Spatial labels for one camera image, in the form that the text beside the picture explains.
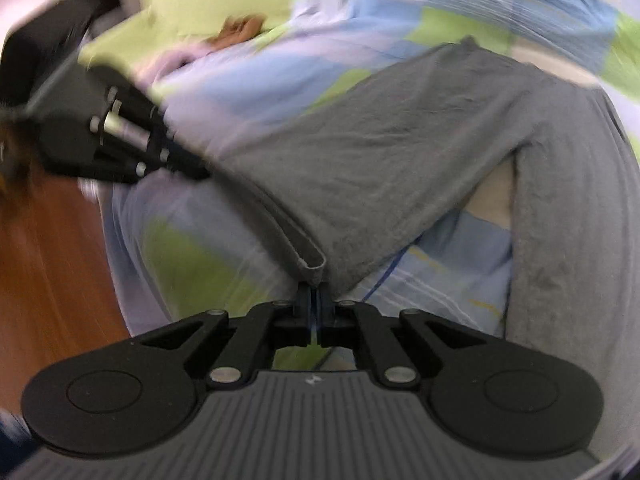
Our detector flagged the grey cotton pants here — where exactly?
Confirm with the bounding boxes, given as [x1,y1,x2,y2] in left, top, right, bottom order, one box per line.
[216,39,639,455]

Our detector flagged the green covered sofa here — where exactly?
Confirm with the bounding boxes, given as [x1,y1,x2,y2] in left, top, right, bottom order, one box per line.
[79,0,292,66]

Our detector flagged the brown crumpled garment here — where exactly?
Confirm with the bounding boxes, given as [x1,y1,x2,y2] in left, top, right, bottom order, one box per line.
[209,14,266,48]

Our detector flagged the plaid patchwork bedsheet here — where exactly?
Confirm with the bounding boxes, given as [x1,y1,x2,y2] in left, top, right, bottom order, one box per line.
[100,0,639,340]

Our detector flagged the lilac crumpled garment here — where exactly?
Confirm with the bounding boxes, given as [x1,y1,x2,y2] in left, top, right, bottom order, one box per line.
[144,42,215,84]

